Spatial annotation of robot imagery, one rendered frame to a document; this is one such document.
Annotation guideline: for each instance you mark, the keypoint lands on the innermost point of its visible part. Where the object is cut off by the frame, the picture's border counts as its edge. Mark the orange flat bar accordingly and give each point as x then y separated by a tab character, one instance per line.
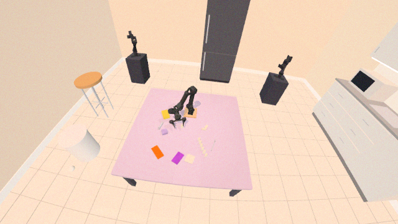
157	151

